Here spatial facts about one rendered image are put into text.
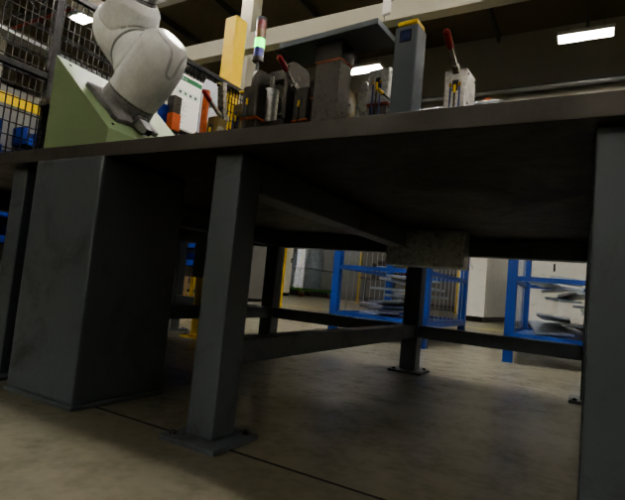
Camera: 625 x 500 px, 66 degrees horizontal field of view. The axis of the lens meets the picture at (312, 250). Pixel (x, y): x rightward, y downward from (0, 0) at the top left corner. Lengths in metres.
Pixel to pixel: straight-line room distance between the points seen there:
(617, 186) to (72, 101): 1.36
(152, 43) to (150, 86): 0.12
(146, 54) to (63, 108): 0.29
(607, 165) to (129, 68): 1.22
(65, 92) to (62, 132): 0.12
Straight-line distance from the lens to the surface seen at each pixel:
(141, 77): 1.53
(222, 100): 2.22
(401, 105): 1.44
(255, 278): 5.25
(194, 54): 7.24
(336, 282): 3.85
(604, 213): 0.86
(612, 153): 0.88
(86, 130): 1.51
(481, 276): 9.58
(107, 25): 1.69
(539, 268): 9.51
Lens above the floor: 0.37
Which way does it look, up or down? 4 degrees up
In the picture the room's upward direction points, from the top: 5 degrees clockwise
